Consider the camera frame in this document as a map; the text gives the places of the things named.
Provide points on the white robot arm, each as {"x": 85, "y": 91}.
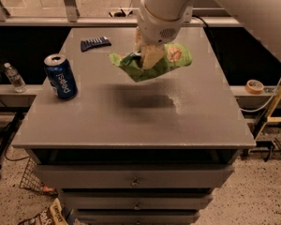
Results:
{"x": 261, "y": 18}

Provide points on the green rice chip bag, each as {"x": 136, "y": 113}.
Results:
{"x": 153, "y": 61}

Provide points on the top drawer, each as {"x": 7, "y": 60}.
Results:
{"x": 133, "y": 176}

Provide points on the grey drawer cabinet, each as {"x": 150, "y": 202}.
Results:
{"x": 188, "y": 116}

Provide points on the roll of masking tape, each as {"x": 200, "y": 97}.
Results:
{"x": 254, "y": 87}

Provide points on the yellow metal stand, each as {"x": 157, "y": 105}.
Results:
{"x": 268, "y": 117}

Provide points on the bottom drawer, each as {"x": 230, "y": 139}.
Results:
{"x": 137, "y": 217}

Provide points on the clear plastic water bottle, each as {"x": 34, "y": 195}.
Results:
{"x": 15, "y": 78}

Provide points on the grey metal railing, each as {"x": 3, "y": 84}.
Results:
{"x": 68, "y": 12}

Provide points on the drawer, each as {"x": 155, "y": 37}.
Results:
{"x": 133, "y": 176}
{"x": 137, "y": 217}
{"x": 136, "y": 200}

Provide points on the brown snack bag on floor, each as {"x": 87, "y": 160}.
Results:
{"x": 49, "y": 216}

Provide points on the blue pepsi can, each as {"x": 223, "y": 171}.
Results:
{"x": 60, "y": 76}

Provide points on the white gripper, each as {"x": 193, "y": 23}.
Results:
{"x": 155, "y": 29}

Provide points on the middle drawer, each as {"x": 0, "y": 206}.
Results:
{"x": 136, "y": 200}

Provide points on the wire mesh basket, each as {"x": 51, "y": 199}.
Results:
{"x": 31, "y": 182}

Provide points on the dark blue snack bar wrapper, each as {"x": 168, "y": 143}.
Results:
{"x": 93, "y": 43}

